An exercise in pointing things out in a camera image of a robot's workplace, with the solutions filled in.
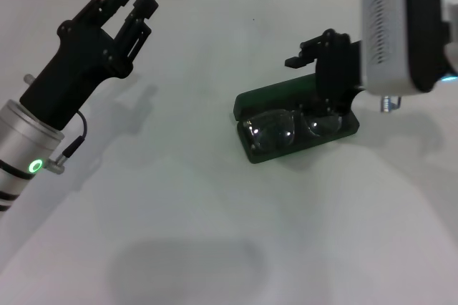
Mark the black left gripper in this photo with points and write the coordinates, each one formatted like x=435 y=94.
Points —
x=78 y=68

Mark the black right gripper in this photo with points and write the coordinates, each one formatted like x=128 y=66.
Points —
x=338 y=72

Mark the green glasses case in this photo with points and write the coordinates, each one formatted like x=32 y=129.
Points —
x=272 y=95

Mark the clear white glasses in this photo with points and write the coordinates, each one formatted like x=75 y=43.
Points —
x=275 y=133

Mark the silver metal plug connector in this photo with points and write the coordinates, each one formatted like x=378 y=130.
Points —
x=390 y=102

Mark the silver metal stub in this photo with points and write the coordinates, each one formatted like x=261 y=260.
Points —
x=28 y=78

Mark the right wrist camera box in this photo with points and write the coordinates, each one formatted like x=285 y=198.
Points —
x=393 y=25

